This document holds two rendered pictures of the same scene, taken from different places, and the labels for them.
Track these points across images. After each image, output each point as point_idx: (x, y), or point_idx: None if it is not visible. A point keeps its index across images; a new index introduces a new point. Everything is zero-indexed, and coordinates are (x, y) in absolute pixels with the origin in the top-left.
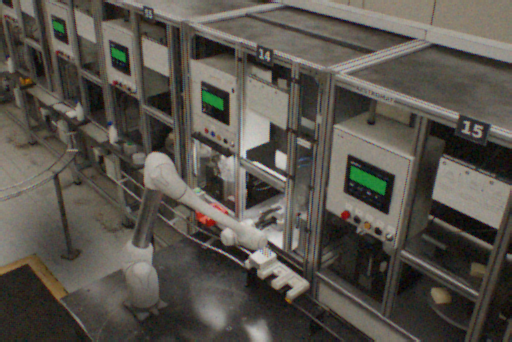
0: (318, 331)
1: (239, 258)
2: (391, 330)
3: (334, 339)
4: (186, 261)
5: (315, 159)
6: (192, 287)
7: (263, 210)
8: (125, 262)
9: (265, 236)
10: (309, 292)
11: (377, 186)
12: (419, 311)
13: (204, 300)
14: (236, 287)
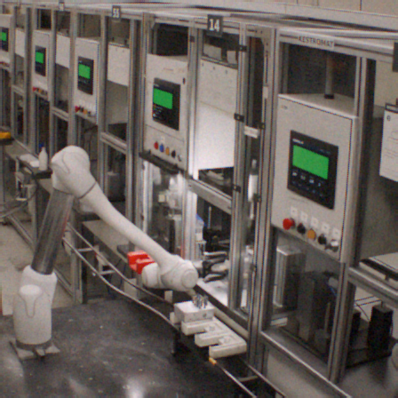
0: None
1: None
2: None
3: None
4: (106, 320)
5: (262, 152)
6: (100, 344)
7: (211, 253)
8: (19, 289)
9: (195, 271)
10: (252, 366)
11: (320, 167)
12: (384, 381)
13: (108, 357)
14: (158, 354)
